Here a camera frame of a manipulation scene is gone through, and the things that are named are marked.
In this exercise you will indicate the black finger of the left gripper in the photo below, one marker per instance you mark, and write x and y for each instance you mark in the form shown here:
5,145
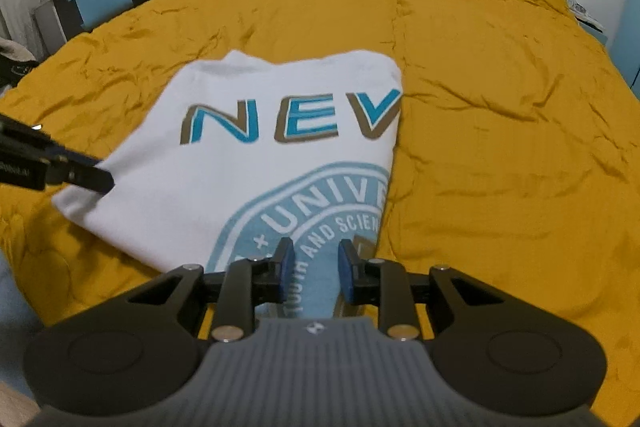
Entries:
84,173

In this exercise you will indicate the white printed t-shirt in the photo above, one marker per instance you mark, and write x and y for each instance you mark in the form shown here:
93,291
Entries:
239,153

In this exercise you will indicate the blue white wardrobe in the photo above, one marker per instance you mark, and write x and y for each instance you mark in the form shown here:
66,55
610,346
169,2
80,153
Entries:
625,50

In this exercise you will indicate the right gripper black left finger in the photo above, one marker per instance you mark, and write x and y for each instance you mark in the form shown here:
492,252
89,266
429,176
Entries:
186,293

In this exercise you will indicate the mustard yellow quilt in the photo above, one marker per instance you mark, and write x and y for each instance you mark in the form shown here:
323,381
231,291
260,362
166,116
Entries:
518,151

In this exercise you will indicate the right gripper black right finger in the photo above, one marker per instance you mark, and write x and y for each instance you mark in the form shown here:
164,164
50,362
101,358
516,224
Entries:
396,293

